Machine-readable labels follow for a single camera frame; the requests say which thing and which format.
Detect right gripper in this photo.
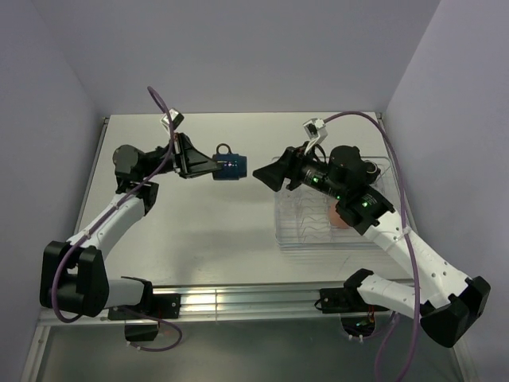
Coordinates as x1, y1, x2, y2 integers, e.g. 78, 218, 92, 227
252, 141, 346, 200

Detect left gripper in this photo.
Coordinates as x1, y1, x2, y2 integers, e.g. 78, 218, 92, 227
141, 133, 222, 180

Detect small black mug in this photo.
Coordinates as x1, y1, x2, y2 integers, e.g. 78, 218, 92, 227
212, 143, 247, 181

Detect orange plastic cup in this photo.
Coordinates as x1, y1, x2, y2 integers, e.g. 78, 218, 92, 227
328, 202, 350, 229

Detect black ceramic mug cream inside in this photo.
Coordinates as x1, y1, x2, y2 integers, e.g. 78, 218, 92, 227
364, 160, 381, 185

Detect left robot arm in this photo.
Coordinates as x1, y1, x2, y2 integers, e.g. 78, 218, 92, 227
40, 133, 222, 323

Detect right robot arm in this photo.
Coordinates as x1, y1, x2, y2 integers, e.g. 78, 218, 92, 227
253, 146, 491, 348

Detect clear plastic drip tray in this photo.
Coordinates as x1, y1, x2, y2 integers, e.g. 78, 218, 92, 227
273, 155, 394, 253

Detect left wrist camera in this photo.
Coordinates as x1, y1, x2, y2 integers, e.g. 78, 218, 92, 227
160, 108, 185, 130

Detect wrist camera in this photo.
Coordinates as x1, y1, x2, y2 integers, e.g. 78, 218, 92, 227
160, 108, 185, 130
303, 119, 328, 154

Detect white wire dish rack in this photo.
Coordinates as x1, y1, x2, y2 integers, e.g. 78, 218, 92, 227
274, 157, 393, 244

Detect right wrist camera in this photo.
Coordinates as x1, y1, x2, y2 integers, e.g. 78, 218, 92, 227
303, 119, 328, 154

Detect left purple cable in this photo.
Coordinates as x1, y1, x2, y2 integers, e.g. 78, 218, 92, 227
49, 86, 184, 353

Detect purple cable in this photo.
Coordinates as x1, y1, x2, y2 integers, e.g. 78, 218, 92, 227
325, 111, 421, 379
49, 86, 184, 353

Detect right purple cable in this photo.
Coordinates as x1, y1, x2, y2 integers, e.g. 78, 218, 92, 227
325, 111, 421, 379

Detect aluminium extrusion rail frame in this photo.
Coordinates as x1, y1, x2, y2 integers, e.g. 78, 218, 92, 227
37, 278, 457, 328

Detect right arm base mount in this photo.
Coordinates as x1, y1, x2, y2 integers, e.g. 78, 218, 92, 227
313, 287, 376, 337

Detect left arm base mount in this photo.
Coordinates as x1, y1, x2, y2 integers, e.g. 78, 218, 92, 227
107, 293, 183, 347

